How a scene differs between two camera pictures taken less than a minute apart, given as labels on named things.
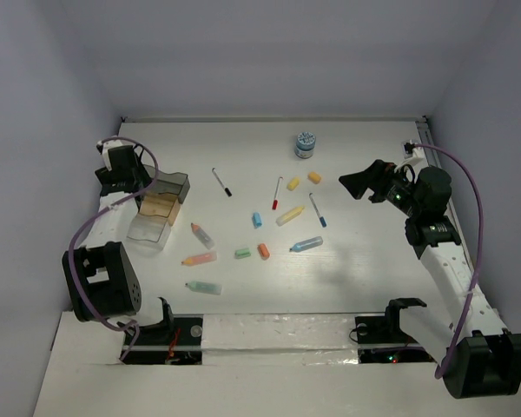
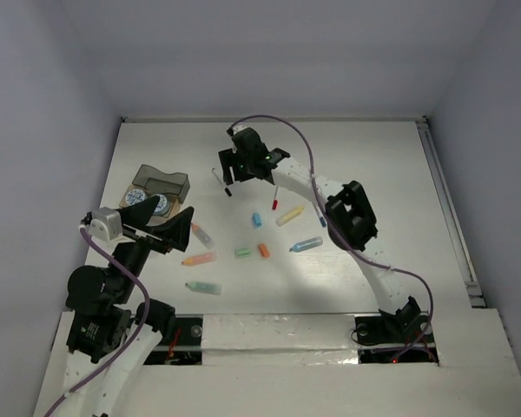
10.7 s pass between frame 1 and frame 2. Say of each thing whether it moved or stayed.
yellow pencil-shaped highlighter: stayed
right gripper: moved
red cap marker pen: stayed
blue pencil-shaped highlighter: stayed
